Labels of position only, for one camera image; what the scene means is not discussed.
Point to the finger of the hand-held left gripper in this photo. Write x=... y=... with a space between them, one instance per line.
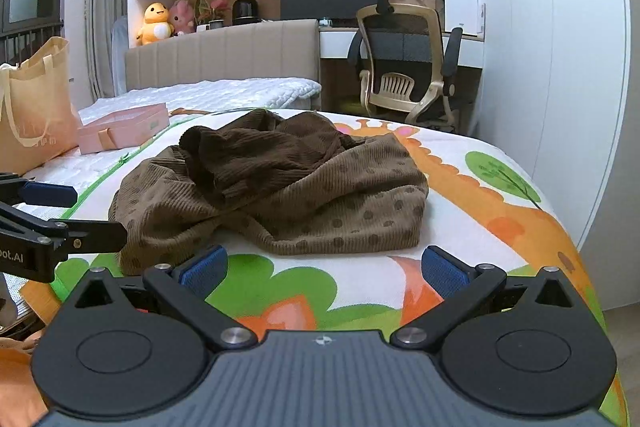
x=95 y=238
x=47 y=193

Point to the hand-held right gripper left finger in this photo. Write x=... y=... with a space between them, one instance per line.
x=202 y=271

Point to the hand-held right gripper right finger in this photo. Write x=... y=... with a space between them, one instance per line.
x=446 y=274

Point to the brown dotted garment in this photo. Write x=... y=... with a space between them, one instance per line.
x=300 y=187

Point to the printed animal blanket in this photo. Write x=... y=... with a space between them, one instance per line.
x=500 y=227

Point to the beige tote bag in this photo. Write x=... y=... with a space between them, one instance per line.
x=35 y=117

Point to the pink gift box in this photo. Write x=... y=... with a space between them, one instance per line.
x=125 y=132

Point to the orange cloth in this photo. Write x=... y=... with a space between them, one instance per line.
x=15 y=377

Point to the grey cushion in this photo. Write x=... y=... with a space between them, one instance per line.
x=120 y=57

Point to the white quilted mattress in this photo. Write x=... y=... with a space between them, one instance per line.
x=210 y=94

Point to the pale curtain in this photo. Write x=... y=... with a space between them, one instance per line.
x=105 y=7

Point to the yellow plush toy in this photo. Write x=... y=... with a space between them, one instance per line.
x=156 y=24

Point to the beige padded headboard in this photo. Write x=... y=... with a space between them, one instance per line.
x=220 y=52

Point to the pink plush toy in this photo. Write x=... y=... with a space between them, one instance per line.
x=182 y=19

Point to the beige mesh office chair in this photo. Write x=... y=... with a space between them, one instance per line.
x=400 y=42

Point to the potted plant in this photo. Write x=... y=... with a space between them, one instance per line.
x=212 y=12

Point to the white desk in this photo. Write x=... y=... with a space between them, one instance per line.
x=335 y=44

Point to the black round appliance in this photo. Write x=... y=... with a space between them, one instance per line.
x=245 y=12

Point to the white box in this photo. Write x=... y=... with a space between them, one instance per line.
x=462 y=2

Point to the dark wooden rail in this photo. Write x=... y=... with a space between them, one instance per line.
x=25 y=34

